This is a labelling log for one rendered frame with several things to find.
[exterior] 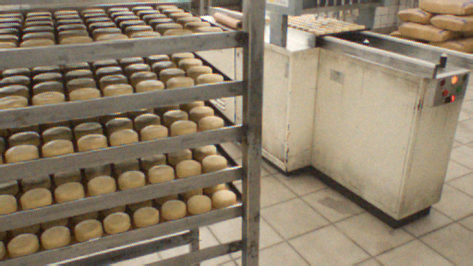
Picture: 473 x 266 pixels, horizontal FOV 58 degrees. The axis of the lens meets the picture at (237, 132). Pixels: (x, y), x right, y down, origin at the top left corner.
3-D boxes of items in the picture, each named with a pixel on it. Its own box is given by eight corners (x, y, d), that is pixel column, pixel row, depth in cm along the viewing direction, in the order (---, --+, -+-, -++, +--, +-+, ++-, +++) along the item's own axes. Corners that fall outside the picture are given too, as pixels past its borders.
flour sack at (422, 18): (419, 26, 547) (422, 12, 540) (394, 20, 581) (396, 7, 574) (456, 21, 579) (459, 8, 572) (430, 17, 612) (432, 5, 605)
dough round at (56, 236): (61, 230, 85) (59, 222, 84) (76, 240, 82) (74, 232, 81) (37, 243, 82) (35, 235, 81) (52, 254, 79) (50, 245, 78)
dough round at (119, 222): (99, 230, 85) (98, 222, 84) (116, 217, 89) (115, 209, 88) (118, 237, 83) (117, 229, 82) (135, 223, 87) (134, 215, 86)
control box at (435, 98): (425, 105, 195) (430, 76, 189) (457, 96, 206) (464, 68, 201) (431, 108, 192) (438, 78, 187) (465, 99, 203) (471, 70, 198)
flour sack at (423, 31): (394, 34, 572) (395, 21, 565) (414, 31, 593) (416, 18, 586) (442, 44, 517) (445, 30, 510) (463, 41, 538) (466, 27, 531)
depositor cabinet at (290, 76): (196, 117, 367) (192, 18, 332) (265, 102, 400) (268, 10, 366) (285, 184, 267) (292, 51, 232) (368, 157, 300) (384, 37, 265)
